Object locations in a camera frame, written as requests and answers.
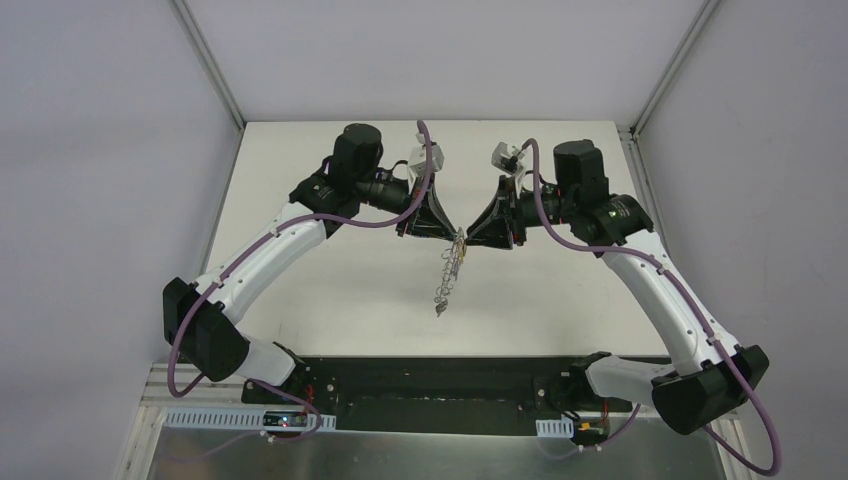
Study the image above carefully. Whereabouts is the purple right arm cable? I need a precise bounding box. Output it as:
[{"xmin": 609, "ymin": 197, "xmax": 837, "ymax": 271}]
[{"xmin": 519, "ymin": 137, "xmax": 784, "ymax": 477}]

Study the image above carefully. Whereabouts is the white slotted cable duct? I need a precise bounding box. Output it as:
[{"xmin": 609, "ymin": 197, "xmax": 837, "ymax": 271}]
[{"xmin": 163, "ymin": 407, "xmax": 317, "ymax": 433}]

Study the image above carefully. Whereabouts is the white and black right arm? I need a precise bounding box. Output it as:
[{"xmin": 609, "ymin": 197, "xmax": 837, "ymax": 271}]
[{"xmin": 466, "ymin": 139, "xmax": 769, "ymax": 435}]

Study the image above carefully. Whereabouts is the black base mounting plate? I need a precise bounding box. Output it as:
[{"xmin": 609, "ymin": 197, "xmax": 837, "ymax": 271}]
[{"xmin": 280, "ymin": 356, "xmax": 632, "ymax": 436}]

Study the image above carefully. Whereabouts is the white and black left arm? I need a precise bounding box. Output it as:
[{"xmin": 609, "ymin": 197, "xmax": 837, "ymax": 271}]
[{"xmin": 163, "ymin": 120, "xmax": 462, "ymax": 405}]

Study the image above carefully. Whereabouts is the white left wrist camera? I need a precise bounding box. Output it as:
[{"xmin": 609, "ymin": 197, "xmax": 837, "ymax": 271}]
[{"xmin": 406, "ymin": 133, "xmax": 445, "ymax": 190}]

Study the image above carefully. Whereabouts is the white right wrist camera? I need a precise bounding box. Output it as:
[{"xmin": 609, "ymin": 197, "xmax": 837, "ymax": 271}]
[{"xmin": 491, "ymin": 142, "xmax": 529, "ymax": 193}]

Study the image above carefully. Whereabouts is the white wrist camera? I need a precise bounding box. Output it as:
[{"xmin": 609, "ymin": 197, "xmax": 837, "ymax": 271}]
[
  {"xmin": 491, "ymin": 142, "xmax": 529, "ymax": 193},
  {"xmin": 406, "ymin": 133, "xmax": 445, "ymax": 190}
]

